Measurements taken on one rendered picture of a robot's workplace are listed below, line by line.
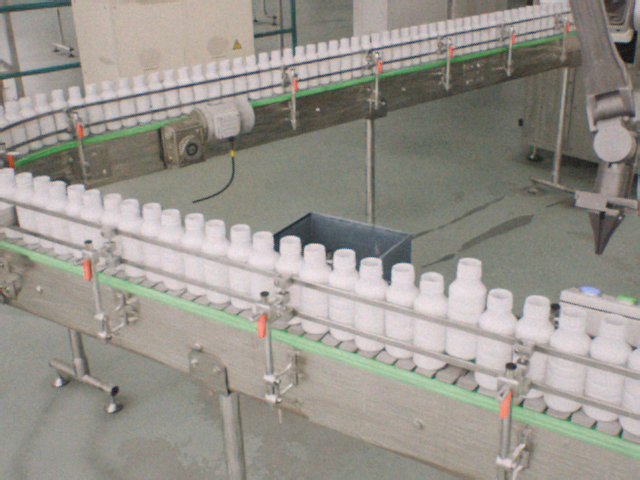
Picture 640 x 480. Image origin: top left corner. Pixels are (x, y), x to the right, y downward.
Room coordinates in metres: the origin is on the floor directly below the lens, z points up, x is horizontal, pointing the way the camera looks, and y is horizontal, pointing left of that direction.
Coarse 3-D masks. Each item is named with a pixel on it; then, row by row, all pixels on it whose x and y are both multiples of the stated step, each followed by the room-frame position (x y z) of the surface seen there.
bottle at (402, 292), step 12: (396, 264) 1.19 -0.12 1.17; (408, 264) 1.19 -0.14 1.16; (396, 276) 1.16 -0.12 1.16; (408, 276) 1.16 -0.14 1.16; (396, 288) 1.16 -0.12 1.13; (408, 288) 1.16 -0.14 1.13; (396, 300) 1.15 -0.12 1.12; (408, 300) 1.15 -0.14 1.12; (396, 324) 1.15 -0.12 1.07; (408, 324) 1.15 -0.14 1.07; (396, 336) 1.15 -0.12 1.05; (408, 336) 1.15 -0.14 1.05; (396, 348) 1.15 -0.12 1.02
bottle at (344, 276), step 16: (336, 256) 1.23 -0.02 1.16; (352, 256) 1.23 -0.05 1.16; (336, 272) 1.23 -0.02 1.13; (352, 272) 1.23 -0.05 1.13; (336, 288) 1.21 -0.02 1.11; (352, 288) 1.21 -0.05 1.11; (336, 304) 1.21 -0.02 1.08; (352, 304) 1.21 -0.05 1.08; (336, 320) 1.22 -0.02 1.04; (352, 320) 1.21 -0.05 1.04; (336, 336) 1.22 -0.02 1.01; (352, 336) 1.21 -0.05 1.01
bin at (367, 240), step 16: (288, 224) 1.88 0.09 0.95; (304, 224) 1.94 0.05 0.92; (320, 224) 1.95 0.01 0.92; (336, 224) 1.92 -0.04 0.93; (352, 224) 1.89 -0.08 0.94; (368, 224) 1.87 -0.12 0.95; (304, 240) 1.93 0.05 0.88; (320, 240) 1.95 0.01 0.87; (336, 240) 1.92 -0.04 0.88; (352, 240) 1.89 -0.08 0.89; (368, 240) 1.86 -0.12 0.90; (384, 240) 1.84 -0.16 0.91; (400, 240) 1.81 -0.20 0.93; (368, 256) 1.86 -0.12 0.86; (384, 256) 1.67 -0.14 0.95; (400, 256) 1.75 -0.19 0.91; (384, 272) 1.68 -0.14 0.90
